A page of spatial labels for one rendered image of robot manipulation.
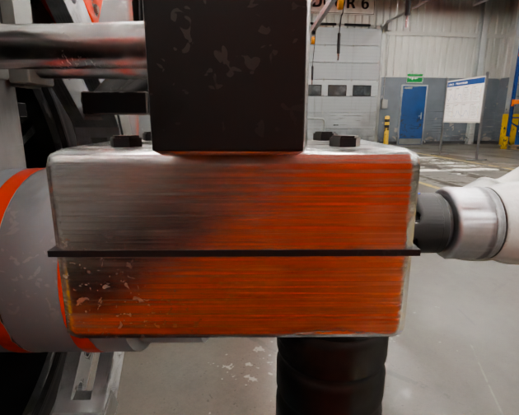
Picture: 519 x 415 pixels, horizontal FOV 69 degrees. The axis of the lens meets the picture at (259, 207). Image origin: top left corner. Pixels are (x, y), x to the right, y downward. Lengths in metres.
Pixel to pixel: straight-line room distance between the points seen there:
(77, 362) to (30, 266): 0.30
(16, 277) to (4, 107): 0.13
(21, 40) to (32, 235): 0.12
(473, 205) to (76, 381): 0.52
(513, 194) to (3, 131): 0.51
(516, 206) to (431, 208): 0.09
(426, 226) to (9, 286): 0.40
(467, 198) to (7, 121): 0.46
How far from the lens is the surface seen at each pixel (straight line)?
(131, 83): 0.38
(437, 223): 0.48
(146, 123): 2.77
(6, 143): 0.34
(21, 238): 0.27
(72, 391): 0.56
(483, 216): 0.50
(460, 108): 10.74
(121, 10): 1.11
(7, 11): 0.36
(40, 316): 0.28
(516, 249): 0.53
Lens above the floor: 0.96
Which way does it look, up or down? 13 degrees down
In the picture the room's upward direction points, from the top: straight up
